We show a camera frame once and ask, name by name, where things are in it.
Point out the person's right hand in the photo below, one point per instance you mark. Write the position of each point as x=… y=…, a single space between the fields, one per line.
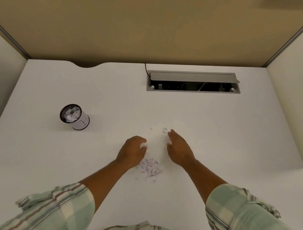
x=180 y=151

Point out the person's left hand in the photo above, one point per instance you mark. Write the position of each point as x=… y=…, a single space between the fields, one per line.
x=130 y=151

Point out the person's right thumb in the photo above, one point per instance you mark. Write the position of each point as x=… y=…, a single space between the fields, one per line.
x=169 y=148

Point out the person's left thumb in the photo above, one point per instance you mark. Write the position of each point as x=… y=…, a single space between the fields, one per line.
x=143 y=147

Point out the person's left forearm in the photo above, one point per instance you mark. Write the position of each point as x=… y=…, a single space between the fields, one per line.
x=105 y=176

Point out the person's right forearm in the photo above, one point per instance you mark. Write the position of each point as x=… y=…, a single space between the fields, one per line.
x=202 y=175

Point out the small crumpled paper scrap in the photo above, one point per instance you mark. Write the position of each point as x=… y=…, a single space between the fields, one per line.
x=165 y=130

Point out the pile of torn paper scraps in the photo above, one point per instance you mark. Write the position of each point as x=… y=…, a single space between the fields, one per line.
x=149 y=169

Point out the white round paper container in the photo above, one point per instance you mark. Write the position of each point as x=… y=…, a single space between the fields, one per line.
x=77 y=118

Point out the paper scraps inside container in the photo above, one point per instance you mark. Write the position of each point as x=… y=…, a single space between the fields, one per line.
x=71 y=114

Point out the green plaid shirt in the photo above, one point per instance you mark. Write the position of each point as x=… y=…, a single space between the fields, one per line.
x=250 y=227

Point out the beige desk partition panel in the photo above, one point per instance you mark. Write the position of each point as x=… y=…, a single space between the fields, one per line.
x=151 y=22

